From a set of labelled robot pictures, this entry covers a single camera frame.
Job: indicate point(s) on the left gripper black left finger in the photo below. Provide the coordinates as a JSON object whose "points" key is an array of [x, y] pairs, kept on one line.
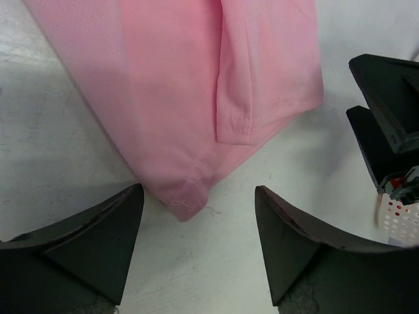
{"points": [[77, 265]]}

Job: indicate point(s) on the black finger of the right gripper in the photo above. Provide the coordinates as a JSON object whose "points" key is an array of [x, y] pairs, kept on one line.
{"points": [[390, 88], [385, 167]]}

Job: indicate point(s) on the pink t-shirt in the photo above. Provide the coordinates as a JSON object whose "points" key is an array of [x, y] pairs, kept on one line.
{"points": [[188, 90]]}

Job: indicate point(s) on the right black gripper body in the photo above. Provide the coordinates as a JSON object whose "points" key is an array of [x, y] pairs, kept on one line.
{"points": [[404, 188]]}

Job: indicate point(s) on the white perforated plastic basket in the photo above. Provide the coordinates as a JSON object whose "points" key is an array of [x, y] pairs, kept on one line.
{"points": [[398, 222]]}

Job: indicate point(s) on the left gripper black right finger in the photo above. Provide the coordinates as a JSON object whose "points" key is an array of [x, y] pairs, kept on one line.
{"points": [[314, 267]]}

